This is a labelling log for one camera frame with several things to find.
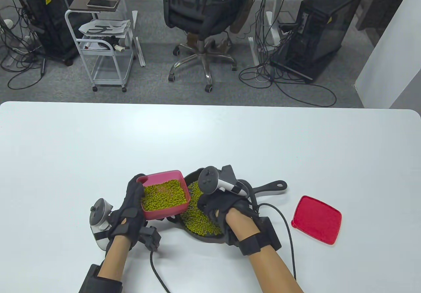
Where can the dark brown cabinet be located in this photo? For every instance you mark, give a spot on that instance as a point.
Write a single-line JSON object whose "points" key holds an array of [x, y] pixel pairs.
{"points": [[378, 3]]}

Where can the person's left forearm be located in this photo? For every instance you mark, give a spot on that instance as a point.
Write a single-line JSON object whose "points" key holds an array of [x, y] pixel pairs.
{"points": [[113, 256]]}

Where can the black computer tower case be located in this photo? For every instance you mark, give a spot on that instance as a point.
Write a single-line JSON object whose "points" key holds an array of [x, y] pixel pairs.
{"points": [[49, 20], [329, 33]]}

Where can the grey white handheld controller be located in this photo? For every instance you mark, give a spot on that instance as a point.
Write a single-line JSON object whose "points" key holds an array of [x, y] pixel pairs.
{"points": [[208, 179], [98, 212]]}

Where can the person's right forearm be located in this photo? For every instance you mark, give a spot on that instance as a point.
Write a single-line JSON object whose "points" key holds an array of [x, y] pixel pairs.
{"points": [[273, 270]]}

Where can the person's left hand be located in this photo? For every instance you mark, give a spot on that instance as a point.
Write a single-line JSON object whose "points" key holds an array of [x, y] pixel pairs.
{"points": [[131, 207]]}

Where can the pile of green mung beans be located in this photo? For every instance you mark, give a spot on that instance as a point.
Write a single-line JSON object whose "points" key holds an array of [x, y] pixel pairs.
{"points": [[164, 194]]}

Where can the white round object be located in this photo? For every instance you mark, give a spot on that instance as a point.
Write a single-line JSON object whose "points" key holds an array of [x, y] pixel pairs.
{"points": [[9, 23]]}

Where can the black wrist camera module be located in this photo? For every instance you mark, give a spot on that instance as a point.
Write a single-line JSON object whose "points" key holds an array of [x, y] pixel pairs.
{"points": [[231, 237], [151, 238]]}

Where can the black cast iron frying pan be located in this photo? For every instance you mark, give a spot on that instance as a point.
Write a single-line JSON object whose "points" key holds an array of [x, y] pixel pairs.
{"points": [[271, 187]]}

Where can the white printed papers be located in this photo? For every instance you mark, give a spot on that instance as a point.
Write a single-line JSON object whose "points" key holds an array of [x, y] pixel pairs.
{"points": [[105, 28]]}

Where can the white and red device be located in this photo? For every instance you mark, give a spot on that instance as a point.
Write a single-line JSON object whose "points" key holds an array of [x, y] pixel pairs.
{"points": [[95, 45]]}

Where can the red plastic container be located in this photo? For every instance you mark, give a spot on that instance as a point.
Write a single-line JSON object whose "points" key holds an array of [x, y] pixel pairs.
{"points": [[161, 214]]}

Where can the small white roll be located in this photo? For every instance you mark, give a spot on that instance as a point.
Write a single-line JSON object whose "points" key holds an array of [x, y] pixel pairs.
{"points": [[119, 48]]}

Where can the person's right hand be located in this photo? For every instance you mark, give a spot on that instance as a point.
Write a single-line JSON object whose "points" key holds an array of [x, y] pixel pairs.
{"points": [[227, 206]]}

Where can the black mesh office chair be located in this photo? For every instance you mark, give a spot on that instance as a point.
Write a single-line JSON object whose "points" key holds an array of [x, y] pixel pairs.
{"points": [[194, 13]]}

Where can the black smartphone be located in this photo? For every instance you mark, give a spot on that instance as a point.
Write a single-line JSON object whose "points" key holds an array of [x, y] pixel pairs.
{"points": [[102, 3]]}

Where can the red plastic container lid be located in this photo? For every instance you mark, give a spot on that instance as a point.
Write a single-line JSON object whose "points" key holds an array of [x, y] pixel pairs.
{"points": [[317, 219]]}

